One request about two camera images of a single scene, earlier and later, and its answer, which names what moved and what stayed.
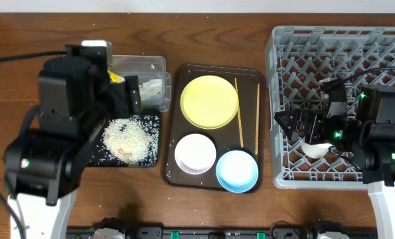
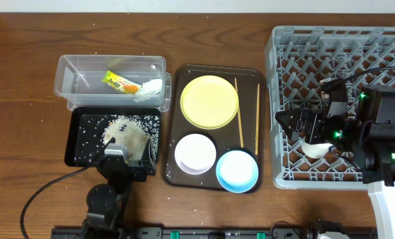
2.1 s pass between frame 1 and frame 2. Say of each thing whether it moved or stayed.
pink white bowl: stayed
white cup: stayed
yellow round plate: stayed
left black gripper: moved
